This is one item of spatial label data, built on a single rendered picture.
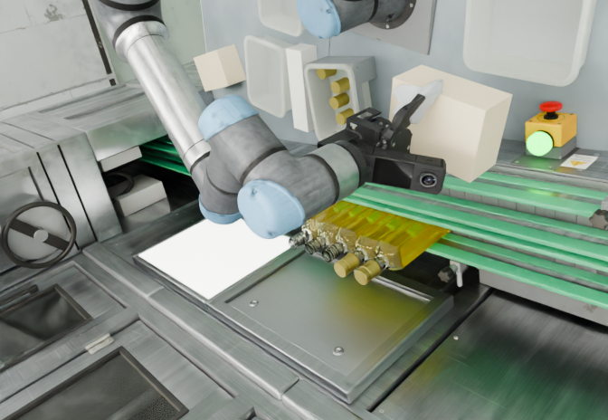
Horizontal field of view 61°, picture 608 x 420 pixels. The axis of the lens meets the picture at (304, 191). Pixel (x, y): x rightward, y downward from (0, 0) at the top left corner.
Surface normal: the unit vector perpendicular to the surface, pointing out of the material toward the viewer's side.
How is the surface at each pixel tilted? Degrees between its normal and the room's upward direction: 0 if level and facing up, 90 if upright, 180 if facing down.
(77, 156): 90
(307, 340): 90
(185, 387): 90
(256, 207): 1
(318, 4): 11
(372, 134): 0
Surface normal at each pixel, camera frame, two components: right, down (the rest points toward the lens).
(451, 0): -0.72, 0.41
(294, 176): 0.31, -0.53
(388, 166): -0.25, 0.53
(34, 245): 0.67, 0.18
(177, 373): -0.18, -0.90
